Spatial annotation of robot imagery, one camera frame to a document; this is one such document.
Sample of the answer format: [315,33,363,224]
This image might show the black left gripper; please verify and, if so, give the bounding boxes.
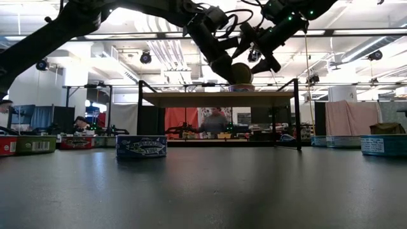
[186,6,240,84]

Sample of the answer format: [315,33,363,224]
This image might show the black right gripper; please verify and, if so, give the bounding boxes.
[231,14,309,74]

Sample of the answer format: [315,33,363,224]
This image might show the pale teal tin can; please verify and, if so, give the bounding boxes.
[326,135,362,149]
[310,135,328,148]

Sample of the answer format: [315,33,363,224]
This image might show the silver can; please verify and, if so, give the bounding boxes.
[115,134,169,159]

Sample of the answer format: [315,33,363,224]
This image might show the teal can white text label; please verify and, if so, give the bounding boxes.
[360,133,407,157]

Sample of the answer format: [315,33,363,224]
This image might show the green label tin can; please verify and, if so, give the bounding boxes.
[15,135,58,156]

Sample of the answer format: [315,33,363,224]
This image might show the wooden shelf black metal legs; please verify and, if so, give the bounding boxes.
[137,78,303,152]

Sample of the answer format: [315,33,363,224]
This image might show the person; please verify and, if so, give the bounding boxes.
[199,107,230,134]
[73,115,92,134]
[0,99,14,115]

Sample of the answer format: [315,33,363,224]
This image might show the orange red curtain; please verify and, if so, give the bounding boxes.
[164,107,200,139]

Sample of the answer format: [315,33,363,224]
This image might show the black overhead beam light strips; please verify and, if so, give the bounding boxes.
[0,29,407,42]

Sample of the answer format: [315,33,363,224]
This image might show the white round column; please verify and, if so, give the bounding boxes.
[328,85,357,102]

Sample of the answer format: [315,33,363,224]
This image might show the pink cloth cover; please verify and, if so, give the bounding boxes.
[324,100,381,138]

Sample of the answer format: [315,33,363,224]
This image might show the olive brown bag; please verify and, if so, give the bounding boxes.
[368,122,407,135]

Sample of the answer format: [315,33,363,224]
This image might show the red fish-print tin can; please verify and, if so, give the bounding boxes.
[59,135,95,151]

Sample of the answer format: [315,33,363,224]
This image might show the black table mat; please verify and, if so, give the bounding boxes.
[0,144,407,229]

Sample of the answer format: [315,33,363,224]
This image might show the blue background screen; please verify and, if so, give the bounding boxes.
[12,104,36,127]

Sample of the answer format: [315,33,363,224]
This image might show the red tin can white patch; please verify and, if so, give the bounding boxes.
[0,135,18,158]

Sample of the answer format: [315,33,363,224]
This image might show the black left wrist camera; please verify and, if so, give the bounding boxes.
[206,6,230,32]

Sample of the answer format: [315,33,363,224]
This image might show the black background rig frame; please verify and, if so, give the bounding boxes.
[65,83,113,137]

